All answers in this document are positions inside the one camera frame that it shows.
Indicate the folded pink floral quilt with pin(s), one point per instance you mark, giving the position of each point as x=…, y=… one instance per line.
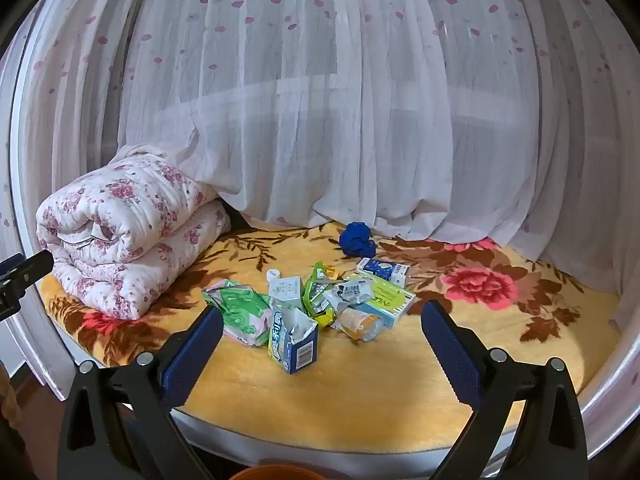
x=125, y=220

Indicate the green pink wipes packet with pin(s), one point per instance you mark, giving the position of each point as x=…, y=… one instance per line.
x=240, y=310

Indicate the crumpled blue cloth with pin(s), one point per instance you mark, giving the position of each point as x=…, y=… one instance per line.
x=356, y=240

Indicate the green and blue flat box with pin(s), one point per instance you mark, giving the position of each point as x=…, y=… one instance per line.
x=392, y=302

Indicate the yellow floral plush blanket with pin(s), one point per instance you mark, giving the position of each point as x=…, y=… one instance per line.
x=360, y=390

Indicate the white sheer petal-print curtain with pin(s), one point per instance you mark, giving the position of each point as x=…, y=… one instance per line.
x=350, y=110

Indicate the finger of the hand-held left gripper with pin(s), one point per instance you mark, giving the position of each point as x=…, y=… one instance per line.
x=30, y=263

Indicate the white bottle cap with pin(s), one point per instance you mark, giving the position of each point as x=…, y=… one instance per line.
x=273, y=276

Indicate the silver white wrapper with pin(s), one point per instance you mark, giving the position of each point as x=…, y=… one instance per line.
x=350, y=292

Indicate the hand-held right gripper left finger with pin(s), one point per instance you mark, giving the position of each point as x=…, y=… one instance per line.
x=192, y=355

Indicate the green snack wrapper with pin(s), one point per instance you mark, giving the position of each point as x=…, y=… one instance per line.
x=315, y=296

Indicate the torn blue white carton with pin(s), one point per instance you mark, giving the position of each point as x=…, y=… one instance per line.
x=295, y=347

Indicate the orange bin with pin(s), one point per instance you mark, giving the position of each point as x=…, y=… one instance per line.
x=275, y=474

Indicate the blue and white small box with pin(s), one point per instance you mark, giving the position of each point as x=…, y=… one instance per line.
x=380, y=270

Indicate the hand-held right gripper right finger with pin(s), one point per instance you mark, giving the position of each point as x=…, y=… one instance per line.
x=450, y=355

